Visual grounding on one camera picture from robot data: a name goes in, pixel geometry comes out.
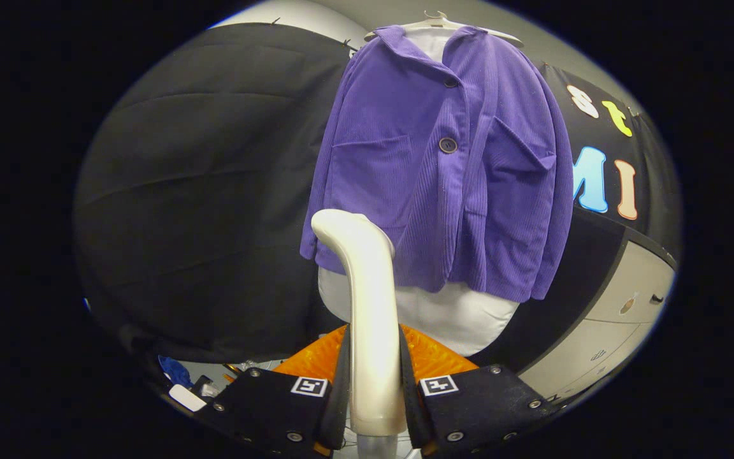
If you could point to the white plastic clothes hanger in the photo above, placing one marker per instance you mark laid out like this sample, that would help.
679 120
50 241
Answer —
443 24

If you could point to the grey cabinet with black top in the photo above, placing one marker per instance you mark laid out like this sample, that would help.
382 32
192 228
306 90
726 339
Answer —
622 319

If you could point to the white garment steamer head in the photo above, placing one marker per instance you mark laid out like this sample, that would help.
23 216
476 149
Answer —
373 319

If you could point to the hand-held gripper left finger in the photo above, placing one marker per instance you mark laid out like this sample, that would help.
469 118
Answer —
339 395

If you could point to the small white object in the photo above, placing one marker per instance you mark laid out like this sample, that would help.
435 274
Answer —
187 398

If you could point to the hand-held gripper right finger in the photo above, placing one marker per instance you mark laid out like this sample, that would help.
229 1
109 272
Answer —
410 395

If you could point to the blue cloth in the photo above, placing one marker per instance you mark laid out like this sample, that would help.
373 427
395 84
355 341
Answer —
174 371

